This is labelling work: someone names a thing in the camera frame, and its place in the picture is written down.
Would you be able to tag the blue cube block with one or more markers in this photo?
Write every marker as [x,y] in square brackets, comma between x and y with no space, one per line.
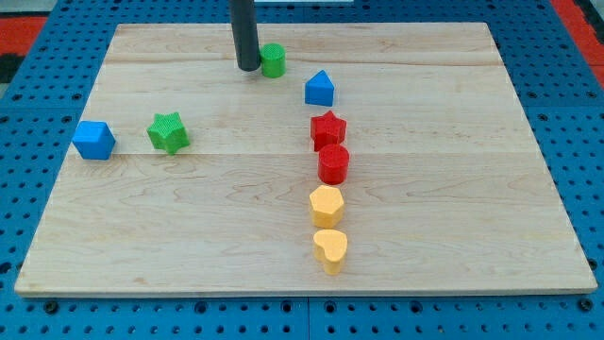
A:
[93,140]

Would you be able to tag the red cylinder block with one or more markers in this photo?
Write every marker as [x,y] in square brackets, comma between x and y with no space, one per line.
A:
[333,161]

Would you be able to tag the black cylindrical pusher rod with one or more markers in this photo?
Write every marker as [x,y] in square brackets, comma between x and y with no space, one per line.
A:
[245,34]

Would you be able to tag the blue triangle block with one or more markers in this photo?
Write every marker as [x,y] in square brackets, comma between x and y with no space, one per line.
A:
[319,90]

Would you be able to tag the red star block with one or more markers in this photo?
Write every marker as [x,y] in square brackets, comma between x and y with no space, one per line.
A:
[327,129]

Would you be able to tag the yellow heart block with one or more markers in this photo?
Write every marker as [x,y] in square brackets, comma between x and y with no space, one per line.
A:
[330,248]

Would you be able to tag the yellow hexagon block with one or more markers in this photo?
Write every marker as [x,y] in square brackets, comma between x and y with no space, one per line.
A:
[326,207]

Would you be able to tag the light wooden board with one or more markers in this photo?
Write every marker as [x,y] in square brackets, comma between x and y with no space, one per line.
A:
[447,191]

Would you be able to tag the green cylinder block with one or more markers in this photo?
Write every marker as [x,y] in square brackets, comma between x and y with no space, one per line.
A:
[273,60]

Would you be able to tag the green star block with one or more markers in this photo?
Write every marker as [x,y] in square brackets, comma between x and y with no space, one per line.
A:
[168,133]

